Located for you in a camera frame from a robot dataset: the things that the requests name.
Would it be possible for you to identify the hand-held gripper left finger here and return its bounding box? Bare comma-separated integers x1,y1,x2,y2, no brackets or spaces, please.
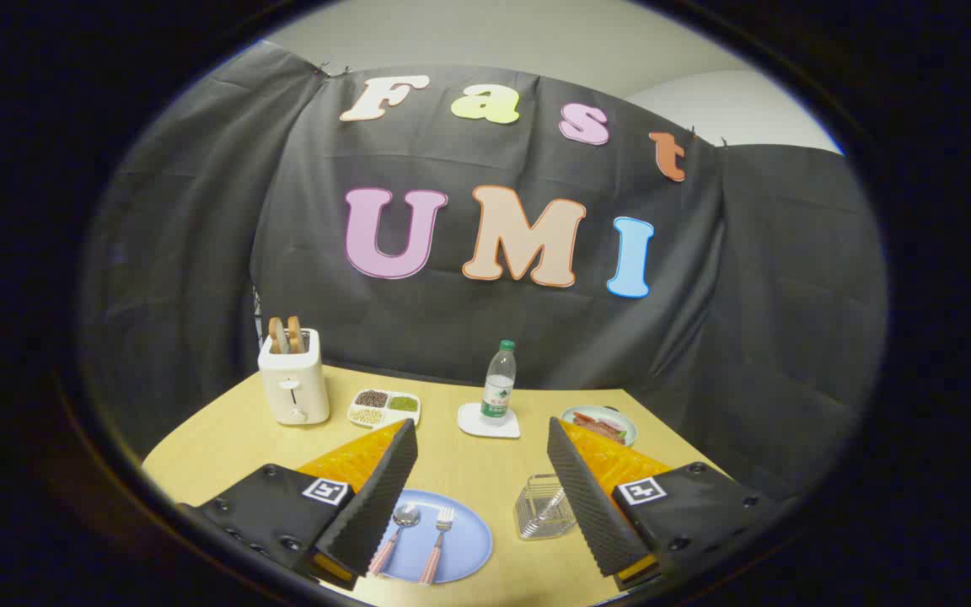
178,419,419,591

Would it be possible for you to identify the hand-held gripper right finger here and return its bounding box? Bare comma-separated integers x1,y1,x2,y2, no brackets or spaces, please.
546,416,777,591

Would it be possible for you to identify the metal spoon checked handle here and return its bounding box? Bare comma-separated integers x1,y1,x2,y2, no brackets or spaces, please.
366,503,421,578

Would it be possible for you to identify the metal fork checked handle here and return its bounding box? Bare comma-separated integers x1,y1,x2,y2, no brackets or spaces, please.
418,506,455,585

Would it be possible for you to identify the white plate with meat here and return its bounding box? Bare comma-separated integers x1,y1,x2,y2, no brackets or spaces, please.
560,405,638,448

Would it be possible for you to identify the blue round plate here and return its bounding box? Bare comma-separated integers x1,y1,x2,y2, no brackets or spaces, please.
372,489,494,584

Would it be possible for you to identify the white divided dish with grains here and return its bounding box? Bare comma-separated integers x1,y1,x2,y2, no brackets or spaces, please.
346,388,421,429

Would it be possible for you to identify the white square coaster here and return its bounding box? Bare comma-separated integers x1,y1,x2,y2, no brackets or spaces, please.
457,402,522,439

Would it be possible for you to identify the clear water bottle green cap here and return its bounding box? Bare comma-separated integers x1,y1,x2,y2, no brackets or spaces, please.
480,340,518,427

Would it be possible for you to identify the white toaster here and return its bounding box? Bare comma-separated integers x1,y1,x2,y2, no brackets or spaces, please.
257,327,331,427

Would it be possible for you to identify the metal wire basket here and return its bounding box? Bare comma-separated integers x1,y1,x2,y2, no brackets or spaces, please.
515,474,577,540

